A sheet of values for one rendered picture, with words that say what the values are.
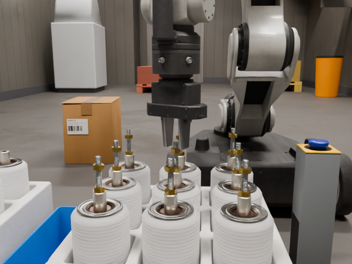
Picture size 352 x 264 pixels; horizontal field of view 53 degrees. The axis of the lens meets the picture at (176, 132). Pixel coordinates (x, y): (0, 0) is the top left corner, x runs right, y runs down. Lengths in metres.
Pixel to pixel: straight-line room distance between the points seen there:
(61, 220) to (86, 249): 0.40
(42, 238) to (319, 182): 0.63
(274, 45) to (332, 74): 4.28
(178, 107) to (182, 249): 0.24
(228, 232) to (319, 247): 0.31
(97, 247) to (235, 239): 0.21
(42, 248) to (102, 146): 0.91
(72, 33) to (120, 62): 2.15
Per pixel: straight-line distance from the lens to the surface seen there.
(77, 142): 1.75
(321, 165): 0.76
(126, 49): 7.75
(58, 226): 0.98
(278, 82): 1.13
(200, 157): 1.09
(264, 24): 1.07
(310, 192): 0.77
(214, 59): 8.57
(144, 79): 5.62
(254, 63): 1.05
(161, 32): 0.59
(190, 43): 0.62
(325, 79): 5.31
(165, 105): 0.64
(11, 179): 0.90
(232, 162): 0.79
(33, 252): 0.87
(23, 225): 0.87
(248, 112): 1.26
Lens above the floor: 0.49
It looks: 11 degrees down
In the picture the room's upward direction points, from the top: straight up
